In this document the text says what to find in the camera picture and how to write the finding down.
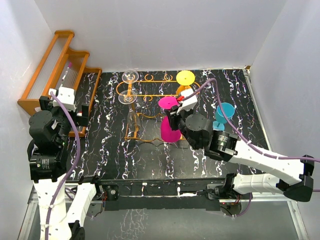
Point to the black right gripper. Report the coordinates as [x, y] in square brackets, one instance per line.
[174, 117]

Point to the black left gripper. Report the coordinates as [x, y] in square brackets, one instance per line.
[81, 118]

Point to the pink plastic wine glass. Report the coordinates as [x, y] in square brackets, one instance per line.
[167, 134]

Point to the blue plastic wine glass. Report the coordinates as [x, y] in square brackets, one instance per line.
[220, 120]

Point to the yellow plastic wine glass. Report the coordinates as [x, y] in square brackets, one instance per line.
[184, 78]

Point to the tall clear wine glass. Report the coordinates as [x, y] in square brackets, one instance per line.
[131, 80]

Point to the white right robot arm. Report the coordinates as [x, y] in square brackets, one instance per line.
[291, 177]

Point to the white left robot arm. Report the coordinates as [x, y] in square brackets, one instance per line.
[47, 156]

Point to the orange wooden shelf rack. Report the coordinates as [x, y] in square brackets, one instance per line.
[51, 68]

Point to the pink cap marker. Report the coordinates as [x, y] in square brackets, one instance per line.
[65, 74]

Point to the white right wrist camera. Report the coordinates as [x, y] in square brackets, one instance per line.
[188, 102]

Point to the gold wire wine glass rack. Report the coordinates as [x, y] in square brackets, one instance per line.
[151, 88]

